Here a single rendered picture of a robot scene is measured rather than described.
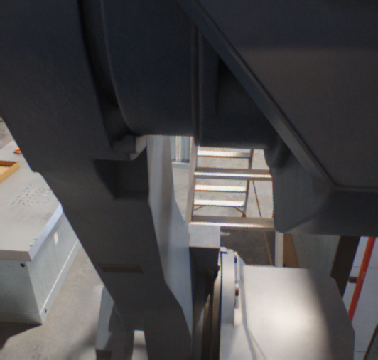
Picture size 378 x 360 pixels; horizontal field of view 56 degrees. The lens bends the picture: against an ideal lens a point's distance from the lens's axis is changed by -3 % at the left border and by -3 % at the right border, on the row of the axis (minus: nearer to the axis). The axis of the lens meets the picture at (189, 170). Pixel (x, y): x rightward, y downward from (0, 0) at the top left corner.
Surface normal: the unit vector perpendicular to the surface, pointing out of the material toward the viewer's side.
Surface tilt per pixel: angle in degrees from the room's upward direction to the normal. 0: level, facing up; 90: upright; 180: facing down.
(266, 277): 0
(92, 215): 116
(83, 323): 0
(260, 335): 16
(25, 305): 90
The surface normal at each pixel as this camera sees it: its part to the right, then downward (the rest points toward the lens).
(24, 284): -0.04, 0.44
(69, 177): -0.07, 0.91
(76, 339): 0.01, -0.90
